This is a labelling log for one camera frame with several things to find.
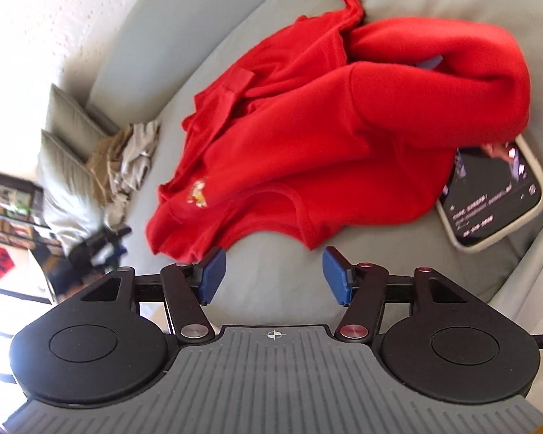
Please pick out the dark wooden shelf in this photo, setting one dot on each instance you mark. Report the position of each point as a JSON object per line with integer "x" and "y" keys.
{"x": 9, "y": 208}

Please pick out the tablet in beige case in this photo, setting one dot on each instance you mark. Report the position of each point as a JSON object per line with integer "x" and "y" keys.
{"x": 488, "y": 203}

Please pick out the grey sofa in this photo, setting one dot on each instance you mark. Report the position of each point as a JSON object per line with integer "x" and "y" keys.
{"x": 262, "y": 40}

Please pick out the red t-shirt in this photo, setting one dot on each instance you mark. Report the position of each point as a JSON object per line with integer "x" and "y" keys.
{"x": 321, "y": 144}

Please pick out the black object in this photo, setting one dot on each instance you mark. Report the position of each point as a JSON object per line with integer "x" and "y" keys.
{"x": 97, "y": 248}

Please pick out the large grey pillow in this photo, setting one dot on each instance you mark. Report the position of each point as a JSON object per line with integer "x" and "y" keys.
{"x": 65, "y": 181}

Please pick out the off-white crumpled cloth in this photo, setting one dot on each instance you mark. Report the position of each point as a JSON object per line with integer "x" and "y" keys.
{"x": 138, "y": 153}

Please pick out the tan crumpled cloth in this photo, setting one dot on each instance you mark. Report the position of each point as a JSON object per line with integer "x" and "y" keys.
{"x": 104, "y": 162}

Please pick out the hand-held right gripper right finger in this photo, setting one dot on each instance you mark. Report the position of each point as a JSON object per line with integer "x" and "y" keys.
{"x": 335, "y": 275}

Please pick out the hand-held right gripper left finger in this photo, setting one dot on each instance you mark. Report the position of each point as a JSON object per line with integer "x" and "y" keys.
{"x": 213, "y": 275}

